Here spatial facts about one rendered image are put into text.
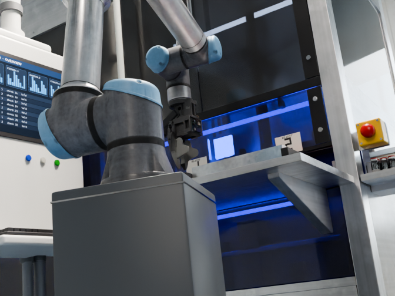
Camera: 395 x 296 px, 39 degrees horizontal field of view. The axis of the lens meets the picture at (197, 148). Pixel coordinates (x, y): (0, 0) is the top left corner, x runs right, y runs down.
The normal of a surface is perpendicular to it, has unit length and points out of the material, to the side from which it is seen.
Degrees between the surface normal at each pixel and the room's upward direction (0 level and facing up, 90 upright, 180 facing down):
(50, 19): 90
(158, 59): 89
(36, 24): 90
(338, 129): 90
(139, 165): 73
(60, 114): 80
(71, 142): 135
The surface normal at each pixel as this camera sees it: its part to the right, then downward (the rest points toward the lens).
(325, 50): -0.54, -0.18
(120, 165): -0.37, -0.50
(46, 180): 0.78, -0.25
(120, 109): -0.31, -0.23
